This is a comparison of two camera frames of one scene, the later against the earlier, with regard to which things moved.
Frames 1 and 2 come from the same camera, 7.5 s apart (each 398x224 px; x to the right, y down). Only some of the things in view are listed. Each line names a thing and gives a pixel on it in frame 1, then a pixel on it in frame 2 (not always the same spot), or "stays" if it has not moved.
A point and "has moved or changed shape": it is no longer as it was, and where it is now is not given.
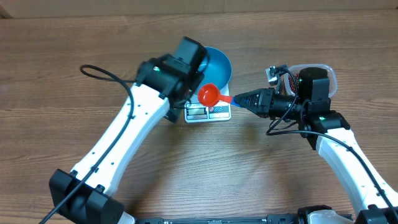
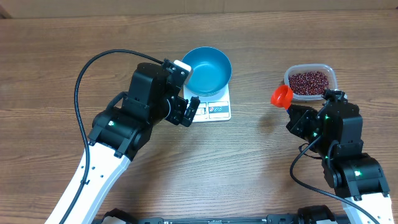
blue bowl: (218, 71) stays
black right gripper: (265, 108) to (301, 119)
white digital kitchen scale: (195, 112) stays
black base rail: (275, 219) stays
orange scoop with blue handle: (209, 95) has moved or changed shape
